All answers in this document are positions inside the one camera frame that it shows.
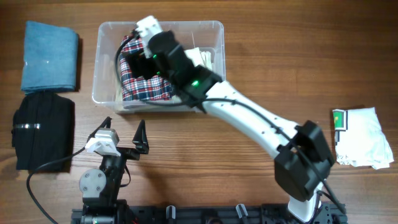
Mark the plaid cloth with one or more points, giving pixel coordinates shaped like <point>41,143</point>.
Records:
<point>155,89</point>

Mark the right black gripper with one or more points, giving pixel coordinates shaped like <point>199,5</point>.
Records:
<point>138,62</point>

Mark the clear plastic storage container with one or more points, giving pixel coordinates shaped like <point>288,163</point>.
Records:
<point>208,36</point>

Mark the folded blue denim cloth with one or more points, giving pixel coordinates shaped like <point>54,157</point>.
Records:
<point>50,58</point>

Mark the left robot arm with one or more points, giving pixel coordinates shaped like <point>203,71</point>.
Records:
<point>100,187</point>

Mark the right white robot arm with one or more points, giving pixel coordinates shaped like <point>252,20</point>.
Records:
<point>302,157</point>

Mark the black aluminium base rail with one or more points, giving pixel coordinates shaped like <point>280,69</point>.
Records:
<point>265,213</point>

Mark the folded black cloth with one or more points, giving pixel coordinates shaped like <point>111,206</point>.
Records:
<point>42,129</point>

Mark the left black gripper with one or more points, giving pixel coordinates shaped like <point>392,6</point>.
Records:
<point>140,142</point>

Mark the white printed cloth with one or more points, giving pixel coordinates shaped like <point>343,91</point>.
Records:
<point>359,139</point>

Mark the cream cloth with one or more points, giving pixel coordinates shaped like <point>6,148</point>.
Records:
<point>198,57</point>

